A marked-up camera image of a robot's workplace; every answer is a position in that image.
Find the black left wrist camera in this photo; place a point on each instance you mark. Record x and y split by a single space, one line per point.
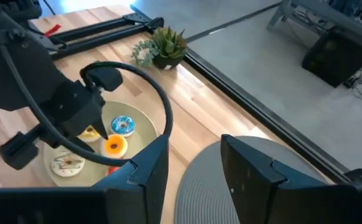
106 77

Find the orange iced donut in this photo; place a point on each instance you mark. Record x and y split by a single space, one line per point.
115 148

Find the white iced donut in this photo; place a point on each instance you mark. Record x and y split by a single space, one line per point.
67 166

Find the cream round plate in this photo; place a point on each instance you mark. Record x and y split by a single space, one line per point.
143 130

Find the grey woven round placemat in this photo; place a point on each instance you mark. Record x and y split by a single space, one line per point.
205 186

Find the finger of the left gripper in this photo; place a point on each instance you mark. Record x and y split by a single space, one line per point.
82 144
101 129

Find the yellow sprinkled donut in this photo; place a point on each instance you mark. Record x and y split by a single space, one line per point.
88 134

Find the black frame rail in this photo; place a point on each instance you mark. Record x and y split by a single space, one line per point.
106 38
99 25

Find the grey desk frame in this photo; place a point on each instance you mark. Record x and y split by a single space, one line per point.
324 9

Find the red iced striped donut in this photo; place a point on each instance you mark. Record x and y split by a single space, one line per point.
112 170

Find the blue iced donut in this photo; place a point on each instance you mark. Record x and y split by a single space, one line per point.
123 124

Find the potted succulent plant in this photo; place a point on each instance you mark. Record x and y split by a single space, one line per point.
168 46

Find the black frame foot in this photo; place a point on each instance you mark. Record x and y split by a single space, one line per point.
359 175

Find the red tag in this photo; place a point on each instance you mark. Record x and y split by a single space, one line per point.
53 30

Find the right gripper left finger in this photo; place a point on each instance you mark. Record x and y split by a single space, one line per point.
149 186

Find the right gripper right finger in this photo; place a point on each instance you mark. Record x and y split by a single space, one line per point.
255 193

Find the black box on floor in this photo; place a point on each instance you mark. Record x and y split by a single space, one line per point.
336 56

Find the black table edge rail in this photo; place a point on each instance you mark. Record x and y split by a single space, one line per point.
261 112

